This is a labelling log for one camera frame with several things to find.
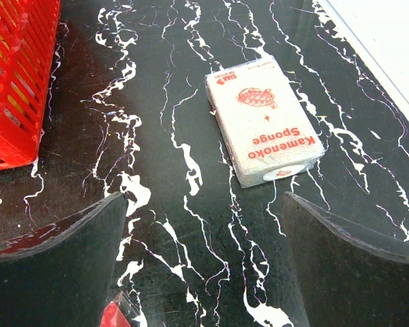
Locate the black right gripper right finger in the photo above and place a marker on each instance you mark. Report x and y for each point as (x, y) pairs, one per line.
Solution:
(348, 275)

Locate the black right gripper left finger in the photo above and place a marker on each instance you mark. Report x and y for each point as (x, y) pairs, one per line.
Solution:
(59, 275)

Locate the small red plastic packet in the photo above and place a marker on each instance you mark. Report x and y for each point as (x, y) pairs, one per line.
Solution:
(121, 312)

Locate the white Kamenoko sponge pack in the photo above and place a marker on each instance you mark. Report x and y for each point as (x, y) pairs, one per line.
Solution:
(265, 129)

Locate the red plastic shopping basket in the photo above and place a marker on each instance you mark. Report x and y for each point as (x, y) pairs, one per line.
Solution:
(27, 40)

